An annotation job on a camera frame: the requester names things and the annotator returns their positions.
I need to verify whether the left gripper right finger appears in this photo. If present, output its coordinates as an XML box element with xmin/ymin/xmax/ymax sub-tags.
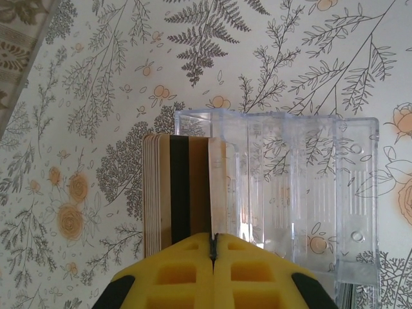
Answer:
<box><xmin>213</xmin><ymin>233</ymin><xmax>339</xmax><ymax>309</ymax></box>

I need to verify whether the clear plastic card box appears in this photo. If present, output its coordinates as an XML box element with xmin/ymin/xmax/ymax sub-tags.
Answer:
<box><xmin>173</xmin><ymin>108</ymin><xmax>381</xmax><ymax>309</ymax></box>

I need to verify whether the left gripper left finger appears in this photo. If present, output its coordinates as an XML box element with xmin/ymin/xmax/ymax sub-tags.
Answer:
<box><xmin>92</xmin><ymin>232</ymin><xmax>215</xmax><ymax>309</ymax></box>

